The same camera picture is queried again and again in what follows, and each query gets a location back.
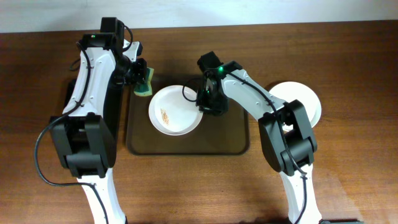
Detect brown serving tray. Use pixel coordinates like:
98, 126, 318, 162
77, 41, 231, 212
126, 88, 250, 156

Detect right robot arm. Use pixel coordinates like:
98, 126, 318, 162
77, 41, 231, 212
195, 52, 326, 224

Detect white plate top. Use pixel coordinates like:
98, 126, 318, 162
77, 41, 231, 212
148, 85, 203, 136

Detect green yellow sponge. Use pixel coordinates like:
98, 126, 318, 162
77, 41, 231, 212
134, 67, 154, 97

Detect white plate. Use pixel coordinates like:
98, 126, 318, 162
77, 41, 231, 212
148, 85, 203, 136
269, 82, 322, 128

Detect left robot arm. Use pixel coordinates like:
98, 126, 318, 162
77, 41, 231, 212
46, 17, 154, 223

